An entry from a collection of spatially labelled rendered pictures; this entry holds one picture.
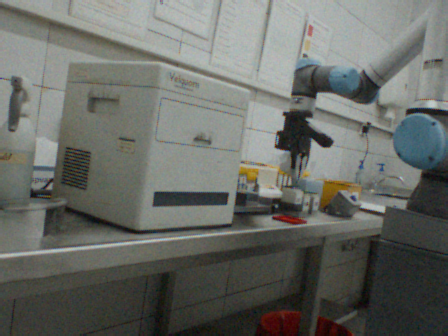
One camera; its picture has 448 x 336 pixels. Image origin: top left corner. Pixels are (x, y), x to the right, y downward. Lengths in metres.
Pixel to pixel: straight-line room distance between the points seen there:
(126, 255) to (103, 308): 0.97
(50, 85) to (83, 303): 0.71
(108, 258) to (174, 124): 0.27
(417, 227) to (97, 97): 0.79
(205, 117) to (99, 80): 0.21
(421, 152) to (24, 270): 0.82
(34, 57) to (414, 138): 1.00
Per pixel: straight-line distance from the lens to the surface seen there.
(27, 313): 1.57
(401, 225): 1.24
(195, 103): 0.89
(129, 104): 0.87
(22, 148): 0.93
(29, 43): 1.42
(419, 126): 1.12
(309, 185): 1.58
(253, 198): 1.14
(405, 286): 1.24
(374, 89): 1.42
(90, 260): 0.74
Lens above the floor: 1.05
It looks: 3 degrees down
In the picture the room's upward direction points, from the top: 8 degrees clockwise
